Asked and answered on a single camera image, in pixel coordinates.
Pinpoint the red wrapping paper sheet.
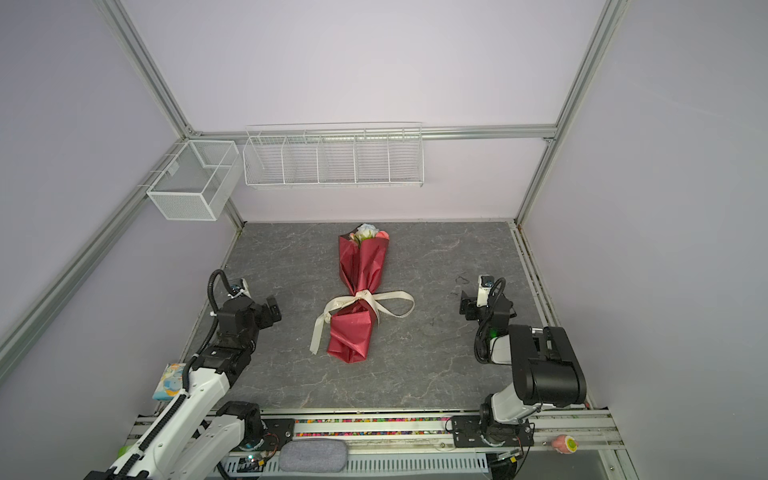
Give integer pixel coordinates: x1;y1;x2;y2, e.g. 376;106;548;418
327;227;389;364

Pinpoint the cream ribbon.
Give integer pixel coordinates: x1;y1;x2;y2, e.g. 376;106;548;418
308;289;416;355

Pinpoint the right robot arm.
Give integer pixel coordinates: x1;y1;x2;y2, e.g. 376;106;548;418
449;275;587;449

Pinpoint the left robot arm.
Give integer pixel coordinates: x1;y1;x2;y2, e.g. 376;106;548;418
86;269;282;479

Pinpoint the white mesh box basket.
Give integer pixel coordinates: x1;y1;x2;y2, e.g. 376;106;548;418
147;140;244;221

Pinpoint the grey foam pad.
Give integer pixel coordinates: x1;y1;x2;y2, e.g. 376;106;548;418
279;439;349;474

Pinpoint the pink round object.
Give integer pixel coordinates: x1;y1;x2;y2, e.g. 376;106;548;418
551;435;579;455

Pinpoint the white wire shelf basket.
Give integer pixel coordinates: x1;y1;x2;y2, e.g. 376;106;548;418
242;122;425;188

